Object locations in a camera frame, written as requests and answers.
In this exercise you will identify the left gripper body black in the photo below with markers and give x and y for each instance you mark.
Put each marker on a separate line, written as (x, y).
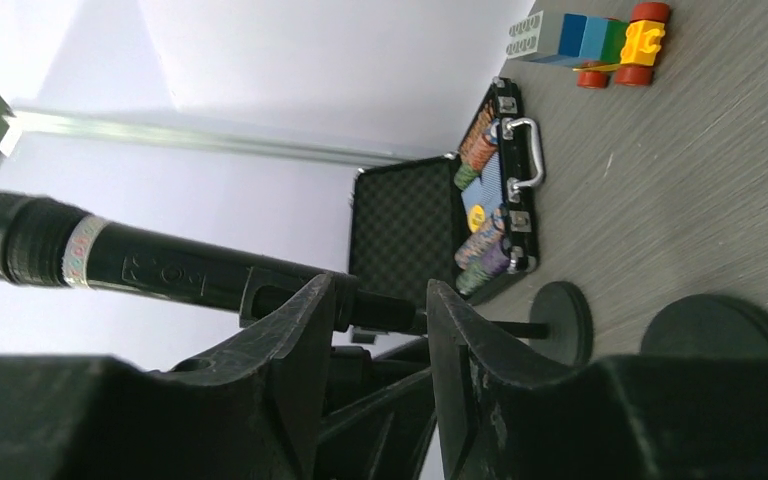
(371, 411)

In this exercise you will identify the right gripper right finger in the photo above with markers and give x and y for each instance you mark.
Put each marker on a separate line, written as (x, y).
(505, 411)

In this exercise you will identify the black microphone stand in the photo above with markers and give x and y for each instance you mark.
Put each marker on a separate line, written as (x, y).
(559, 326)
(702, 324)

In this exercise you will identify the black front microphone stand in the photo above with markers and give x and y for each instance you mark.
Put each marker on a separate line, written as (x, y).
(559, 326)

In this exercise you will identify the black poker chip case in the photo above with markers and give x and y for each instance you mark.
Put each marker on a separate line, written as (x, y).
(409, 219)

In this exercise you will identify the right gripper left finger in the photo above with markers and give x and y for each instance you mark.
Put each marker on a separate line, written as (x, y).
(96, 417)

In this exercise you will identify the colourful toy brick car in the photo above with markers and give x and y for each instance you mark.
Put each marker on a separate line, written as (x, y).
(598, 49)

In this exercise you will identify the black tall microphone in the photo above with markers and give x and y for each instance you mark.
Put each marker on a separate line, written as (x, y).
(50, 244)

